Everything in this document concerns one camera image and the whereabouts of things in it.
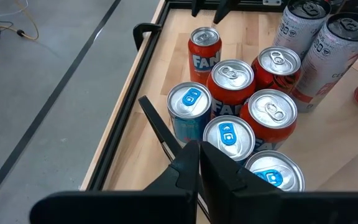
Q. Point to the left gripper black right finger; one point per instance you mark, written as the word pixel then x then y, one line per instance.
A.
pixel 259 208

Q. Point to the tall white palm print can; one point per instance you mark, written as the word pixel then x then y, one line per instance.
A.
pixel 331 62

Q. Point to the red Fanta can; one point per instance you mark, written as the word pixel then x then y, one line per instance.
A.
pixel 204 59
pixel 230 77
pixel 269 109

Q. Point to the tall white Celsius can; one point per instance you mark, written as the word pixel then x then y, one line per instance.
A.
pixel 297 28

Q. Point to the blue silver Red Bull can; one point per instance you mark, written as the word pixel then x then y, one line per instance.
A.
pixel 275 171
pixel 228 137
pixel 188 105

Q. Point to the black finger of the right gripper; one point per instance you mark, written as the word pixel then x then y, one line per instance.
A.
pixel 222 9
pixel 197 6

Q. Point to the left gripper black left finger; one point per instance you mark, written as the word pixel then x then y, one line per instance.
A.
pixel 120 208

